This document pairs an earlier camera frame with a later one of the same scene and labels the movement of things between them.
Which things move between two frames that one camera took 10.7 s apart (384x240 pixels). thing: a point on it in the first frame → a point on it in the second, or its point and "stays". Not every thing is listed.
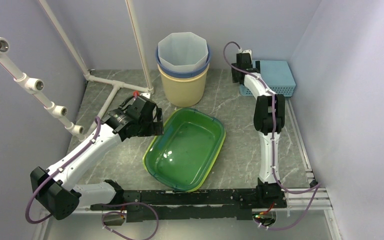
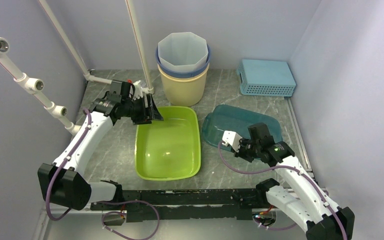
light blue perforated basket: x=277 y=75 stays
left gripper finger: x=158 y=128 → x=155 y=114
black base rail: x=148 y=205 stays
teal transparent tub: x=180 y=158 → x=236 y=119
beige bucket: x=184 y=92 stays
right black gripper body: x=234 y=70 → x=248 y=150
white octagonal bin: x=183 y=51 stays
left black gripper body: x=146 y=128 → x=136 y=109
